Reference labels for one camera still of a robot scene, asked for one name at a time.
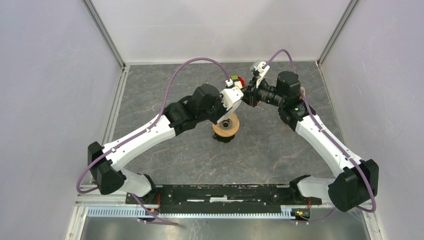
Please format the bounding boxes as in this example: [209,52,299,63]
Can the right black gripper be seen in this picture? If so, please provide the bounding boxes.
[240,75,286,108]

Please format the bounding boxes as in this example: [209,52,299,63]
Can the clear glass dripper cone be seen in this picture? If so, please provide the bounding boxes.
[217,113,240,131]

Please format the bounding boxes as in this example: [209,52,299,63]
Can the round wooden dripper holder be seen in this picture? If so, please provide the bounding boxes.
[212,113,241,138]

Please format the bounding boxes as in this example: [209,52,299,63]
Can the black coffee server base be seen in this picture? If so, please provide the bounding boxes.
[212,133,235,144]

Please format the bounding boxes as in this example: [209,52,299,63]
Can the white paper coffee filter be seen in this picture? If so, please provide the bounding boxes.
[217,100,243,123]

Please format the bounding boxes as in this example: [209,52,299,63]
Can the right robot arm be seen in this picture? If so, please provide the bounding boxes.
[242,70,379,213]

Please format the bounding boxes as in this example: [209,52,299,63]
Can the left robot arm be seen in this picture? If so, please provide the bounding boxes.
[88,83,243,204]

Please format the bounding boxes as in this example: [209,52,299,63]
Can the white stacked block tower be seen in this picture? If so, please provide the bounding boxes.
[230,75,240,82]

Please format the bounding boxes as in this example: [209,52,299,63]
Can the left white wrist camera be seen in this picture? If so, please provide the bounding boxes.
[220,86,244,112]

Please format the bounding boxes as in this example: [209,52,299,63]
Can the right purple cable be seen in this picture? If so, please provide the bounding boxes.
[264,48,378,225]

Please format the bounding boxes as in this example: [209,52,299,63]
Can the purple cable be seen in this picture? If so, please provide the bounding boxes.
[264,48,378,225]
[76,57,234,227]

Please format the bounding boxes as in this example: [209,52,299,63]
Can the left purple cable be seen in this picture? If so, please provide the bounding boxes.
[76,57,234,227]

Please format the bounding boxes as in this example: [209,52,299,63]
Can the white toothed cable rail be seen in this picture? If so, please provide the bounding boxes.
[86,206,310,220]

